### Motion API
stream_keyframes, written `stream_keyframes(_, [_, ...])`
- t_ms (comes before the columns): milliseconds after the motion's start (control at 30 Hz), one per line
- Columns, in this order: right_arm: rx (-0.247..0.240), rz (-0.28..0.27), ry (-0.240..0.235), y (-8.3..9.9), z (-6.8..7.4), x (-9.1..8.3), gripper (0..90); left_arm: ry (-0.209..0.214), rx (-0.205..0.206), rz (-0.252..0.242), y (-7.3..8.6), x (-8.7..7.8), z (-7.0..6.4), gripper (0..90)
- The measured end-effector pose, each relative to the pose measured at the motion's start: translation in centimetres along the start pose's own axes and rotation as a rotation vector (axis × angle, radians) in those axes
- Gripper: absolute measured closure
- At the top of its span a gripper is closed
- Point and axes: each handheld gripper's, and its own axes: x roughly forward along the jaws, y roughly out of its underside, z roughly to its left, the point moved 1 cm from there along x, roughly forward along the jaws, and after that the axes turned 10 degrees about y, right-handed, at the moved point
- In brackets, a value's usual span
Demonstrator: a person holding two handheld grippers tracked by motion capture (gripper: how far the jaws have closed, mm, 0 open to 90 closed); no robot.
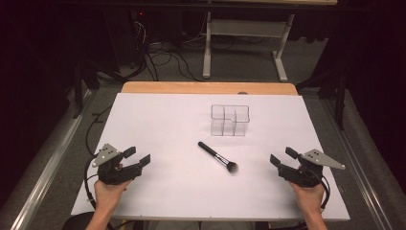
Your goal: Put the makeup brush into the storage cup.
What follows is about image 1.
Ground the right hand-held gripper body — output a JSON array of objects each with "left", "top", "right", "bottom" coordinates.
[{"left": 277, "top": 149, "right": 347, "bottom": 189}]

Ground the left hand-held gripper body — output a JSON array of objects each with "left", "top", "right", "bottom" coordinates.
[{"left": 91, "top": 143, "right": 143, "bottom": 186}]

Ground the black makeup brush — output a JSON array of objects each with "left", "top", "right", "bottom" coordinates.
[{"left": 197, "top": 141, "right": 239, "bottom": 175}]

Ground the person's right hand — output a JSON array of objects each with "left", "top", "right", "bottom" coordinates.
[{"left": 288, "top": 180, "right": 326, "bottom": 217}]

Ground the person's left hand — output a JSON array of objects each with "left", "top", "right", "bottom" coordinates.
[{"left": 93, "top": 162, "right": 132, "bottom": 213}]

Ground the white table cover sheet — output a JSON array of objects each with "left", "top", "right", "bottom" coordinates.
[{"left": 70, "top": 92, "right": 350, "bottom": 222}]

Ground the clear acrylic organizer box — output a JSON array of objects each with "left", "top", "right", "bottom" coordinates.
[{"left": 210, "top": 103, "right": 251, "bottom": 137}]

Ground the black round stool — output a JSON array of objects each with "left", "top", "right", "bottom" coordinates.
[{"left": 61, "top": 211, "right": 111, "bottom": 230}]

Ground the black metal stand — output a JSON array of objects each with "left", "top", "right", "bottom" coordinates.
[
  {"left": 295, "top": 63, "right": 350, "bottom": 131},
  {"left": 71, "top": 60, "right": 101, "bottom": 120}
]

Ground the wooden table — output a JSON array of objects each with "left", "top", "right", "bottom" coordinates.
[{"left": 121, "top": 80, "right": 300, "bottom": 96}]

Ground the dark computer tower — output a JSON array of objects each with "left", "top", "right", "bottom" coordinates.
[{"left": 104, "top": 8, "right": 148, "bottom": 70}]

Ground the right hand-held gripper cable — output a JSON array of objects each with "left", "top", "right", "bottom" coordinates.
[{"left": 305, "top": 166, "right": 331, "bottom": 211}]

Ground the hand-held gripper cable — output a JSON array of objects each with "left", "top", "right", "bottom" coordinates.
[
  {"left": 305, "top": 166, "right": 331, "bottom": 211},
  {"left": 83, "top": 152, "right": 101, "bottom": 212}
]

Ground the left hand-held gripper cable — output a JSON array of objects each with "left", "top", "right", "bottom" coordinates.
[{"left": 83, "top": 152, "right": 101, "bottom": 212}]

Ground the black floor cable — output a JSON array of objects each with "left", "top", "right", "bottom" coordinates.
[{"left": 84, "top": 104, "right": 113, "bottom": 157}]

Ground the aluminium floor rail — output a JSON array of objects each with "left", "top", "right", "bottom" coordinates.
[
  {"left": 0, "top": 90, "right": 94, "bottom": 230},
  {"left": 322, "top": 99, "right": 392, "bottom": 230}
]

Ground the bundle of floor cables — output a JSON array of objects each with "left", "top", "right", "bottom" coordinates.
[{"left": 127, "top": 18, "right": 206, "bottom": 82}]

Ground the white metal desk frame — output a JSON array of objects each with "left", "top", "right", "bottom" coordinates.
[{"left": 202, "top": 11, "right": 296, "bottom": 82}]

